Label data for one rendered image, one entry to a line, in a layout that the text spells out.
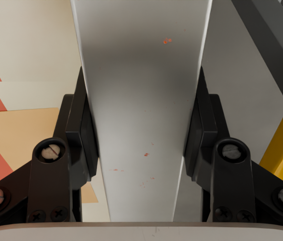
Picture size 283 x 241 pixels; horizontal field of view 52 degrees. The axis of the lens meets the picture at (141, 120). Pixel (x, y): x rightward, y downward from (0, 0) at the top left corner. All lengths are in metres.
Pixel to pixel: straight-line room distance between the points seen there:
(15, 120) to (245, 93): 1.46
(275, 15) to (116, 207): 0.36
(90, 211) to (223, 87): 1.32
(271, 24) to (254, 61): 1.04
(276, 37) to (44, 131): 0.31
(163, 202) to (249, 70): 1.35
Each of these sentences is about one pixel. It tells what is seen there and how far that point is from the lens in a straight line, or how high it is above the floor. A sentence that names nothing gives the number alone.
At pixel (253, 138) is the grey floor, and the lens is 1.89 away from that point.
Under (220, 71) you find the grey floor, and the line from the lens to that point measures 1.45.
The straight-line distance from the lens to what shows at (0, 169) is 0.22.
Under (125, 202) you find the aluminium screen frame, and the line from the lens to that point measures 0.16.
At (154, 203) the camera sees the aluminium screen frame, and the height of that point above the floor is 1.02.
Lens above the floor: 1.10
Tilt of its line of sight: 43 degrees down
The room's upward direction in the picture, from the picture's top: 177 degrees clockwise
